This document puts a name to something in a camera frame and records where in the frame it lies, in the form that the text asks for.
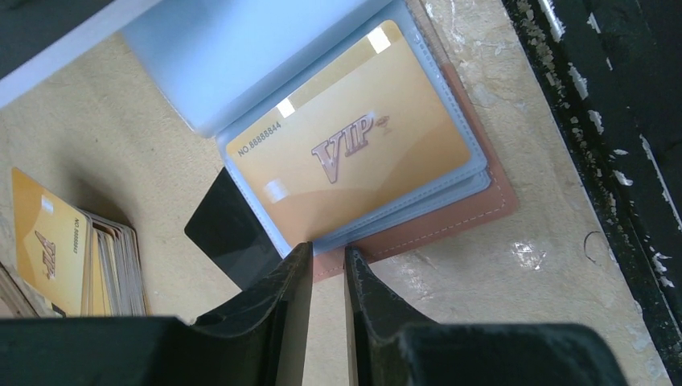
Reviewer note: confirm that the single black card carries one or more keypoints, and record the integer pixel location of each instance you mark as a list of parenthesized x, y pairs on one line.
[(225, 228)]

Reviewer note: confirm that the pink leather card holder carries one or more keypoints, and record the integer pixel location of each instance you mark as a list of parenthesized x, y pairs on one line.
[(222, 64)]

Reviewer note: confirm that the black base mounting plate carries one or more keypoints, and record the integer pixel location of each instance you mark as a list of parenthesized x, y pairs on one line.
[(611, 74)]

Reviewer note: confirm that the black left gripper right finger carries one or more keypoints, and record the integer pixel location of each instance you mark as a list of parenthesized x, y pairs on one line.
[(392, 343)]

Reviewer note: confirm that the single gold VIP card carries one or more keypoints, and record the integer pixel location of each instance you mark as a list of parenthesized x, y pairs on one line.
[(372, 132)]

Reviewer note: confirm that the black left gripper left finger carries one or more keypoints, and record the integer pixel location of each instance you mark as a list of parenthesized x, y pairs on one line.
[(257, 337)]

